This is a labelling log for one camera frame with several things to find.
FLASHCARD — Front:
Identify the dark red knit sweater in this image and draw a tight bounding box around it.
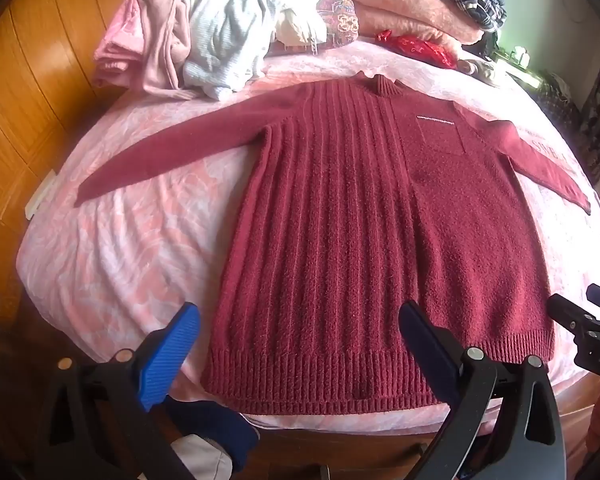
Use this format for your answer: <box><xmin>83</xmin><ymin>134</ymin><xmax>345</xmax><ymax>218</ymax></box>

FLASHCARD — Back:
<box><xmin>74</xmin><ymin>72</ymin><xmax>593</xmax><ymax>417</ymax></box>

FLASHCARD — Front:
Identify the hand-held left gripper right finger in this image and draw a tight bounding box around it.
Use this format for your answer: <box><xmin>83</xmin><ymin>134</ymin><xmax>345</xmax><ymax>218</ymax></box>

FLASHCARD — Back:
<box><xmin>399</xmin><ymin>301</ymin><xmax>568</xmax><ymax>480</ymax></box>

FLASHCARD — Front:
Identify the dark patterned curtain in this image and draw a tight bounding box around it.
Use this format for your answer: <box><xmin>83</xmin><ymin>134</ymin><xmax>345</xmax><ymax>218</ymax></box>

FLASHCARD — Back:
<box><xmin>542</xmin><ymin>55</ymin><xmax>600</xmax><ymax>183</ymax></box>

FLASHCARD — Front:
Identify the wooden wardrobe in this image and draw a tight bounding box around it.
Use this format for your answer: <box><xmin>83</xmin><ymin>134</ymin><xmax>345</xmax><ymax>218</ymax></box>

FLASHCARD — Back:
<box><xmin>0</xmin><ymin>0</ymin><xmax>126</xmax><ymax>321</ymax></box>

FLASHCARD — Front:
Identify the pink garment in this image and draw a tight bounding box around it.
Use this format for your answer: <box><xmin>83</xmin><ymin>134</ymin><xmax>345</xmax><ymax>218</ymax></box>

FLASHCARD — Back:
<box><xmin>94</xmin><ymin>0</ymin><xmax>201</xmax><ymax>98</ymax></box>

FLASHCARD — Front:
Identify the beige printed cloth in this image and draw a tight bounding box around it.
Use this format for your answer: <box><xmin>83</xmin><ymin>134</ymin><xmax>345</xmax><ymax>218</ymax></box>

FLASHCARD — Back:
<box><xmin>460</xmin><ymin>57</ymin><xmax>506</xmax><ymax>84</ymax></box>

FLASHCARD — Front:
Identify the white ribbed garment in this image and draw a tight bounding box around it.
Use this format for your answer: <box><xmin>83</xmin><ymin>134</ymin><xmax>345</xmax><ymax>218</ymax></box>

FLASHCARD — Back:
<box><xmin>180</xmin><ymin>0</ymin><xmax>326</xmax><ymax>101</ymax></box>

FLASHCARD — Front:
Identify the person's grey shoe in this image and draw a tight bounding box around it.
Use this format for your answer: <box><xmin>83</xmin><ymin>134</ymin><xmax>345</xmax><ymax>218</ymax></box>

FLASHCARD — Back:
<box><xmin>169</xmin><ymin>435</ymin><xmax>232</xmax><ymax>480</ymax></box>

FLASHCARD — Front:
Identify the red printed pouch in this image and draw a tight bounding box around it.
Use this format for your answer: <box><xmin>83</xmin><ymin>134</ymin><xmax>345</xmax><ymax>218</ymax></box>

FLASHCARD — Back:
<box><xmin>375</xmin><ymin>30</ymin><xmax>461</xmax><ymax>69</ymax></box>

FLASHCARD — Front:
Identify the cream zip garment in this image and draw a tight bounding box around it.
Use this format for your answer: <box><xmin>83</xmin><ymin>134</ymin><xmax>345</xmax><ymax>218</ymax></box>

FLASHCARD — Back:
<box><xmin>275</xmin><ymin>10</ymin><xmax>327</xmax><ymax>47</ymax></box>

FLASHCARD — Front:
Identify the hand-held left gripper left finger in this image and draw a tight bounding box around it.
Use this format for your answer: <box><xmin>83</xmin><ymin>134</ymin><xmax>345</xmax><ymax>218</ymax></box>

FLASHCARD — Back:
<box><xmin>35</xmin><ymin>302</ymin><xmax>201</xmax><ymax>480</ymax></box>

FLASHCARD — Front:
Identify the person's navy trouser leg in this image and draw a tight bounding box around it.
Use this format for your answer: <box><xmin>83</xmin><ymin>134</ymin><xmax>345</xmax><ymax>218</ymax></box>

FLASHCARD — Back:
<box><xmin>164</xmin><ymin>394</ymin><xmax>261</xmax><ymax>467</ymax></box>

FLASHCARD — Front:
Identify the pink leaf patterned blanket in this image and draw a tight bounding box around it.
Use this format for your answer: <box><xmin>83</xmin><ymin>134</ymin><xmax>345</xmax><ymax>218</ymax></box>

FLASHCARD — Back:
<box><xmin>15</xmin><ymin>35</ymin><xmax>600</xmax><ymax>433</ymax></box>

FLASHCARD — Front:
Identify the pink fluffy folded blanket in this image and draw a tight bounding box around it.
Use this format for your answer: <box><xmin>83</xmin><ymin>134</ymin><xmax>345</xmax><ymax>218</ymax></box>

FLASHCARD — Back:
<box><xmin>330</xmin><ymin>0</ymin><xmax>487</xmax><ymax>46</ymax></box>

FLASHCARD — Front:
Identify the paisley patterned cloth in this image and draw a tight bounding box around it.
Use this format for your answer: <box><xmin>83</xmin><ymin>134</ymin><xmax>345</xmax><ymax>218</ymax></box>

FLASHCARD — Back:
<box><xmin>310</xmin><ymin>0</ymin><xmax>362</xmax><ymax>50</ymax></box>

